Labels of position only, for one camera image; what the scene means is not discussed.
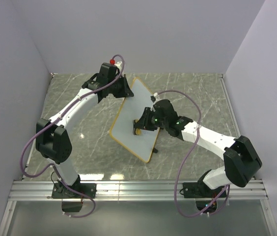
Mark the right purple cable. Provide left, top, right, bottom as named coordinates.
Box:
left=158, top=90, right=230, bottom=218

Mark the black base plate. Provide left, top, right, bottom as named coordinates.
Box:
left=51, top=182, right=97, bottom=199
left=179, top=182, right=224, bottom=199

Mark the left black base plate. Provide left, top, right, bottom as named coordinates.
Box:
left=51, top=182, right=97, bottom=199

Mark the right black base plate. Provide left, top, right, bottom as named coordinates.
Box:
left=179, top=182, right=224, bottom=199

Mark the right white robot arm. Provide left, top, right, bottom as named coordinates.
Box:
left=133, top=99, right=262, bottom=197

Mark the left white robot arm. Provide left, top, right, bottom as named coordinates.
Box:
left=35, top=59, right=134, bottom=198

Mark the yellow whiteboard eraser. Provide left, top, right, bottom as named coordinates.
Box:
left=133, top=128, right=141, bottom=135

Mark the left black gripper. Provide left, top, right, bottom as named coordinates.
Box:
left=109, top=75, right=134, bottom=99

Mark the purple cable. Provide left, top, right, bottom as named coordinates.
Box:
left=158, top=90, right=230, bottom=218
left=20, top=54, right=125, bottom=218

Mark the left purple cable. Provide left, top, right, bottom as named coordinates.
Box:
left=20, top=54, right=125, bottom=218

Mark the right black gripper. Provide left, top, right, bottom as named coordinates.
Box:
left=134, top=108, right=167, bottom=132

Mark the yellow framed whiteboard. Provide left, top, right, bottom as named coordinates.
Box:
left=109, top=77, right=161, bottom=164

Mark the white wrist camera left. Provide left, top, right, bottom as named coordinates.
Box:
left=110, top=59, right=123, bottom=71

